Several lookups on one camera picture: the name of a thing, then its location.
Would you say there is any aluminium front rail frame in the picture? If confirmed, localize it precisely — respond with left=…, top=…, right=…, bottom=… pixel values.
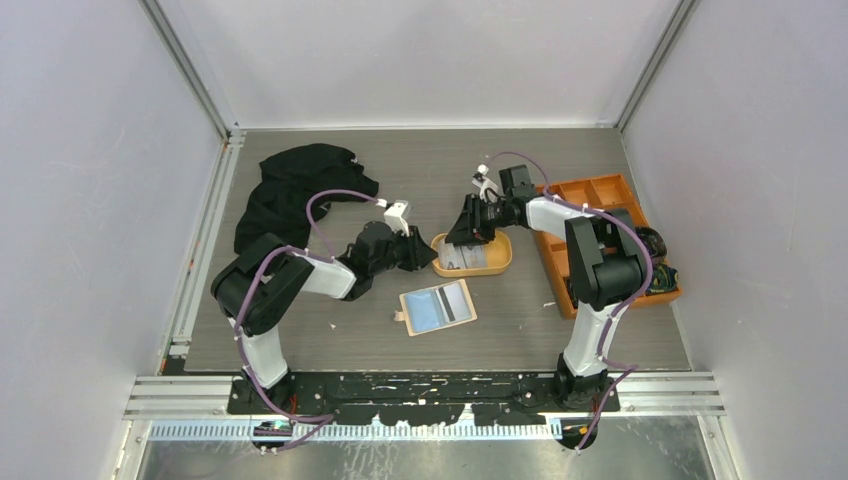
left=123, top=372, right=726, bottom=443

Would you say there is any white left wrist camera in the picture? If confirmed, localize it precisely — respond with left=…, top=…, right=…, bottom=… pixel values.
left=376, top=199, right=411, bottom=237

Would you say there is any orange compartment tray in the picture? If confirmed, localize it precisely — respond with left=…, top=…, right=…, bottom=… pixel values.
left=534, top=174, right=683, bottom=320

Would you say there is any credit card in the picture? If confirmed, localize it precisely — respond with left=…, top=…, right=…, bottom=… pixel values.
left=437, top=242, right=488, bottom=270

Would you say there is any black cloth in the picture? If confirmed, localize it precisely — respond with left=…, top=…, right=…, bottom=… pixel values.
left=233, top=143, right=380, bottom=254

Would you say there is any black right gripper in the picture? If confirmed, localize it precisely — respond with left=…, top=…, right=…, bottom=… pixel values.
left=444, top=194, right=511, bottom=248

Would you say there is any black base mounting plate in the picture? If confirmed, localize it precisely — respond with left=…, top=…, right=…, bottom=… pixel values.
left=266, top=371, right=620, bottom=426

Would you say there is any green patterned rolled tie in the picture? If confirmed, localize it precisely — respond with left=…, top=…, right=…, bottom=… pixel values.
left=646, top=263, right=678, bottom=296

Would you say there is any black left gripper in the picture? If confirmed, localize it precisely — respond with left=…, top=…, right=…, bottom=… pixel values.
left=371, top=223, right=438, bottom=277

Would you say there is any yellow oval tray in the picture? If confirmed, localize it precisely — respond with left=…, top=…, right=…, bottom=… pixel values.
left=430, top=232, right=513, bottom=278

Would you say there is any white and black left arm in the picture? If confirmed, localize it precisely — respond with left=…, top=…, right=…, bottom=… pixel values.
left=210, top=221, right=438, bottom=413

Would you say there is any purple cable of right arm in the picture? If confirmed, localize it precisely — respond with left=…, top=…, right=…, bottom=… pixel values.
left=476, top=151, right=655, bottom=452

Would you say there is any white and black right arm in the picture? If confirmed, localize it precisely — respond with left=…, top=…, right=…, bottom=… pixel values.
left=445, top=164, right=653, bottom=411

